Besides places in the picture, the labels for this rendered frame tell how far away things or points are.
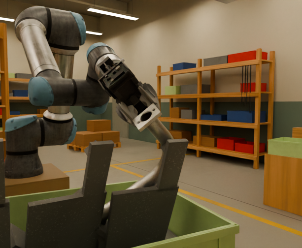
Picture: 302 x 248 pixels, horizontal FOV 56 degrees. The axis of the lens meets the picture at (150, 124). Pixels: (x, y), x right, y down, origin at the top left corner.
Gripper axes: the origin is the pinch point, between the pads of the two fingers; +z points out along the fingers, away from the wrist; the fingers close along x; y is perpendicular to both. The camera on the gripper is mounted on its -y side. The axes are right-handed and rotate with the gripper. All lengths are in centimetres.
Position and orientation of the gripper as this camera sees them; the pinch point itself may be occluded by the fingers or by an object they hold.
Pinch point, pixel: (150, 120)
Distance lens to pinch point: 58.1
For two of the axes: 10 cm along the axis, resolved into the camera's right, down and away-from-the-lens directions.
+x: 7.7, -6.4, -0.4
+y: -5.0, -5.6, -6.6
